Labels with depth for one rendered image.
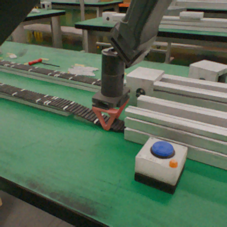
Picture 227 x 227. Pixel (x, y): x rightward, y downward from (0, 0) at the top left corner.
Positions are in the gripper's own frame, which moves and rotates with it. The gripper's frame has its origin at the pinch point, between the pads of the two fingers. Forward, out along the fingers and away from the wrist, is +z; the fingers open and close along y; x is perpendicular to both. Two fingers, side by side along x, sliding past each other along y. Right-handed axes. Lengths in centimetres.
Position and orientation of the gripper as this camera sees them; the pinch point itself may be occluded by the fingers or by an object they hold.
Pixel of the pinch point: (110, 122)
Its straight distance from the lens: 67.4
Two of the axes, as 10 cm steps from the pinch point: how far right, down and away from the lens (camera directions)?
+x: -9.1, -2.6, 3.3
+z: -0.5, 8.5, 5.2
